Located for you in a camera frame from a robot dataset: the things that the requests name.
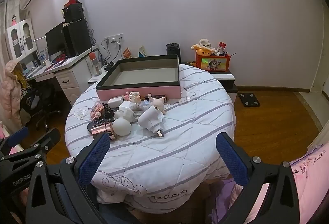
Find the black speaker box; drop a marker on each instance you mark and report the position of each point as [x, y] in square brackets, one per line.
[73, 13]

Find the white black low cabinet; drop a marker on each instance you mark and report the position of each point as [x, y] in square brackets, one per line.
[226, 80]

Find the white charger adapter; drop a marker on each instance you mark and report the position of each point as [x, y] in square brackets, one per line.
[115, 102]

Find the white nightstand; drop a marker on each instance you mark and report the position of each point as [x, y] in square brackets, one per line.
[99, 77]

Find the red white figurine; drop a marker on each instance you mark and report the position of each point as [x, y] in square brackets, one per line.
[221, 48]

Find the orange snack bag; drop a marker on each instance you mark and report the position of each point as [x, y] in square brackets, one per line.
[127, 53]

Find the pink puffer jacket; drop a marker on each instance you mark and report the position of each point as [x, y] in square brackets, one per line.
[9, 87]

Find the white glass-door cabinet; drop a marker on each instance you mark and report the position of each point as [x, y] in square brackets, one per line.
[20, 38]

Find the small doll on cabinet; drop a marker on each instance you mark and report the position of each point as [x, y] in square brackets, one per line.
[14, 20]

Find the black computer tower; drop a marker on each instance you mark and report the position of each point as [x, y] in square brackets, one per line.
[77, 37]

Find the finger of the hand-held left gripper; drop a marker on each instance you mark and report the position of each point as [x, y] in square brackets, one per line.
[47, 139]
[18, 134]

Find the pink donut toy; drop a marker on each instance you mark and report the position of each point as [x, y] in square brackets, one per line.
[97, 110]

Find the small orange toy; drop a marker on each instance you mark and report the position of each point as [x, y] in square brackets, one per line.
[190, 63]

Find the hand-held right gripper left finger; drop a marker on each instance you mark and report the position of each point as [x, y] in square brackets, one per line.
[93, 159]

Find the yellow plush toy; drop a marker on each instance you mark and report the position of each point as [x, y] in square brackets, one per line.
[205, 51]

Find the white wall power outlet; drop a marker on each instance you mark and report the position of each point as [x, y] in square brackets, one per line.
[114, 38]

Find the white curtain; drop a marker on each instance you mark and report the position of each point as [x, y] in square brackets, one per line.
[3, 33]

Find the black office chair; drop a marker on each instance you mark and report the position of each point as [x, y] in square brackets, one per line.
[43, 103]

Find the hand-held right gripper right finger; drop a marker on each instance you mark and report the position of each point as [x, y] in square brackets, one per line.
[231, 159]

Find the white striped quilt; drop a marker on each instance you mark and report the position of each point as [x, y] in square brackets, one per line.
[167, 152]

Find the orange toy box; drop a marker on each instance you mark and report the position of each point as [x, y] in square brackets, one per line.
[213, 64]

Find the white desk with drawers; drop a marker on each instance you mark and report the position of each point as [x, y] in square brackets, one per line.
[66, 80]

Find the black remote control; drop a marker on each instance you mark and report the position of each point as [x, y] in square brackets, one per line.
[93, 125]

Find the black computer monitor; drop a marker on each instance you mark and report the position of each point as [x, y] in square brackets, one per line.
[55, 41]

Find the blue white snack bag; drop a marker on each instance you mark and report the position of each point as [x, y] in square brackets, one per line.
[142, 52]

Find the black cylindrical appliance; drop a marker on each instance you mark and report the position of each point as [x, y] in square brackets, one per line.
[173, 50]

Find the rose gold cylinder case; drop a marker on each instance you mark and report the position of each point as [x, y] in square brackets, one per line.
[102, 130]

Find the small doll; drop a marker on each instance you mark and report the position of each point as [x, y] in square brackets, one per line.
[145, 104]
[14, 20]

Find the white skull plush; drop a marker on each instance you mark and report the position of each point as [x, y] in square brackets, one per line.
[205, 43]

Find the black bathroom scale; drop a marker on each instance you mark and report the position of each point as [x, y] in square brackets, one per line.
[248, 100]

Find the white earbuds case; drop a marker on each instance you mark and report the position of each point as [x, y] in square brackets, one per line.
[126, 105]

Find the white round-headed doll figure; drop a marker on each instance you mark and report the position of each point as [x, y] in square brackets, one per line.
[122, 127]

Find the red item on desk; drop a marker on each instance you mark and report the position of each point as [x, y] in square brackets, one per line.
[58, 57]

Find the pink box with black rim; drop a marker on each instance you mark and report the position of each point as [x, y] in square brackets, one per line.
[138, 92]

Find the pink printed blanket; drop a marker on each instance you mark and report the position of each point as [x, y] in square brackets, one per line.
[313, 182]

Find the clear glass ornament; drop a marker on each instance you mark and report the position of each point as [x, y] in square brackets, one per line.
[137, 111]

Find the cream pig figurine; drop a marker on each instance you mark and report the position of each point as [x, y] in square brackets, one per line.
[158, 103]

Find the pink white block building toy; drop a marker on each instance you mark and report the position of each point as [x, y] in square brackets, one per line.
[133, 97]

